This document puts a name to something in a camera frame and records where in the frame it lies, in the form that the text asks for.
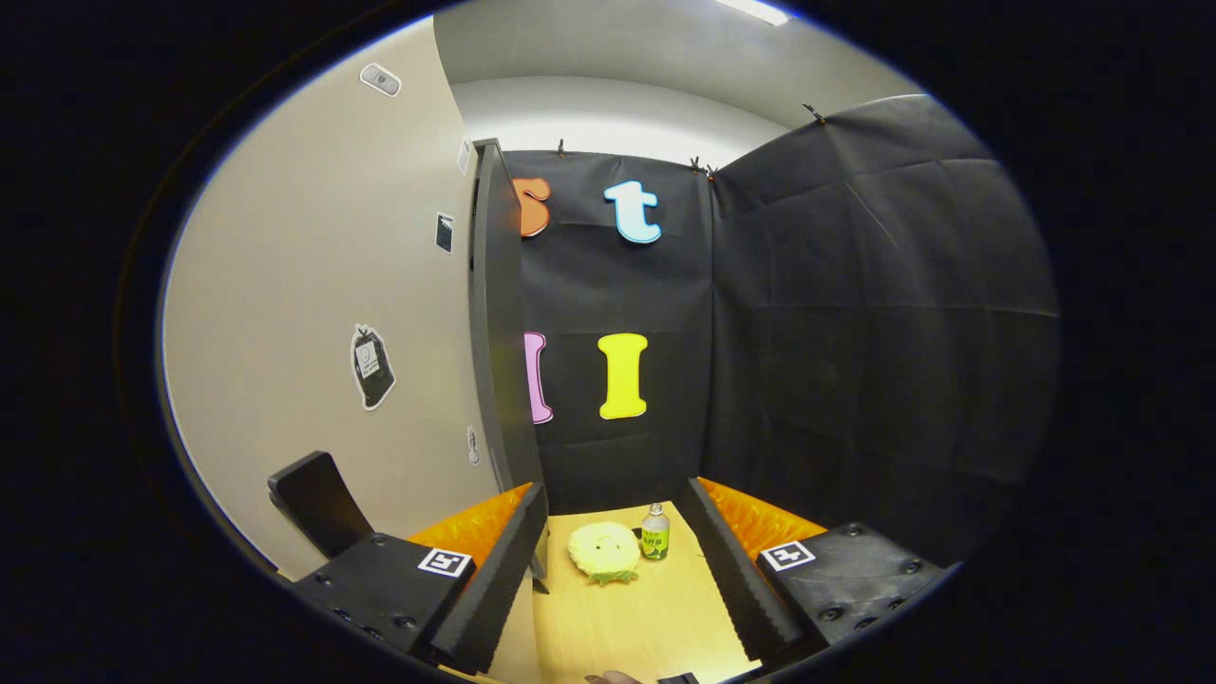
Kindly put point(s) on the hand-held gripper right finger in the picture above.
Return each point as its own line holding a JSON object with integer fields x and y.
{"x": 731, "y": 570}

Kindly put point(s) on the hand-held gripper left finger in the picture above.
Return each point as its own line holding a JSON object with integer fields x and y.
{"x": 494, "y": 589}

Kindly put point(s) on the dark grey shoe cabinet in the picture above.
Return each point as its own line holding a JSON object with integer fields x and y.
{"x": 499, "y": 332}

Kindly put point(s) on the green drink bottle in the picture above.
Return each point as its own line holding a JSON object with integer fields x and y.
{"x": 655, "y": 537}

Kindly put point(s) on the yellow plush toy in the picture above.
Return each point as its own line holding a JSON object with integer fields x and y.
{"x": 604, "y": 551}

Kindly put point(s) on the black backdrop cloth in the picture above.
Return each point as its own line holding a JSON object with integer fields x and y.
{"x": 855, "y": 332}

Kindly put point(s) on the ceiling light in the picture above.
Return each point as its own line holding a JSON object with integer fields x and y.
{"x": 755, "y": 10}

